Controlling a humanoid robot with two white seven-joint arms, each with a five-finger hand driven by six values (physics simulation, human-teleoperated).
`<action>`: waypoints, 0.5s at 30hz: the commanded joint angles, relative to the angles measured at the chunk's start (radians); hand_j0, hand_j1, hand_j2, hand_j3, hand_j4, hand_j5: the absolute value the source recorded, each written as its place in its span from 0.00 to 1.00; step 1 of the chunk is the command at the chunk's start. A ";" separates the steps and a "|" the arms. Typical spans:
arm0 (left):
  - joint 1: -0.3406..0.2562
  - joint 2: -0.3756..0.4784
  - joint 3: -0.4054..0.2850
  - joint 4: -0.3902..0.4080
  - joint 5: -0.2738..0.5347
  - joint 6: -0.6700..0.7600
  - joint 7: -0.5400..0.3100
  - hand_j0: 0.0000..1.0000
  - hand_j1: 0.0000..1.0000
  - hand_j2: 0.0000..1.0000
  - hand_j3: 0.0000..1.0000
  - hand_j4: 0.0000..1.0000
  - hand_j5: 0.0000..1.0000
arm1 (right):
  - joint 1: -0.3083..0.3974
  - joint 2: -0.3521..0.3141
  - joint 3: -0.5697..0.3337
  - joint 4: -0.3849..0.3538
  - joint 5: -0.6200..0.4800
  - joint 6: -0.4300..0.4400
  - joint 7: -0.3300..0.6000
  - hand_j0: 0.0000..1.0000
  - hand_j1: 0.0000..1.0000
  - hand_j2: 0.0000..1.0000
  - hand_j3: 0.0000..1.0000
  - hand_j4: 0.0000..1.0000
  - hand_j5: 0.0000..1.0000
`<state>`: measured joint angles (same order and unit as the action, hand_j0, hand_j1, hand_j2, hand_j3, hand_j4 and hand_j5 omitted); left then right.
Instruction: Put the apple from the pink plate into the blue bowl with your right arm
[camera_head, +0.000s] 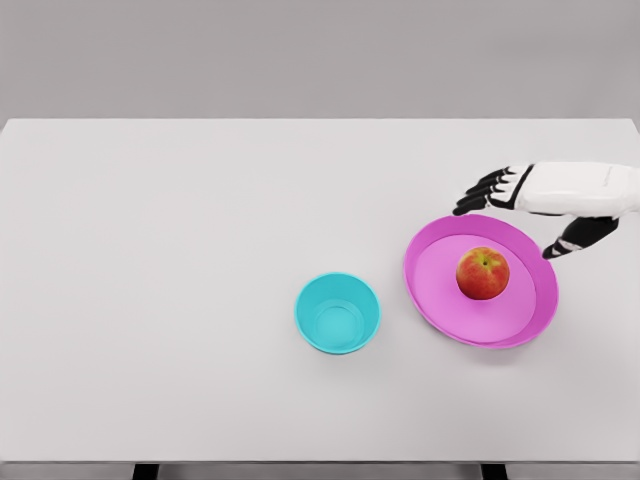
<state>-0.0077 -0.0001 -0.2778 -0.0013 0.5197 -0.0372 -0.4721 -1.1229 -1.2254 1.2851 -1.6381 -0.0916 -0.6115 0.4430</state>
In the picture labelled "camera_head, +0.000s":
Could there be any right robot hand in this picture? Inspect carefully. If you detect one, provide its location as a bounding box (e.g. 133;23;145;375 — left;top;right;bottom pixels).
452;162;640;261

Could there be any red apple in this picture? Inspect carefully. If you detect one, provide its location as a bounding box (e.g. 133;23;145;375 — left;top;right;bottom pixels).
455;246;511;301

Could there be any pink plate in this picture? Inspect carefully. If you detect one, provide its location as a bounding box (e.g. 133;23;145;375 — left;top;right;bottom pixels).
403;213;559;349

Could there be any blue bowl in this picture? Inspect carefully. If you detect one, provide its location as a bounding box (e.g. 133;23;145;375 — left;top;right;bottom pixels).
293;272;382;356

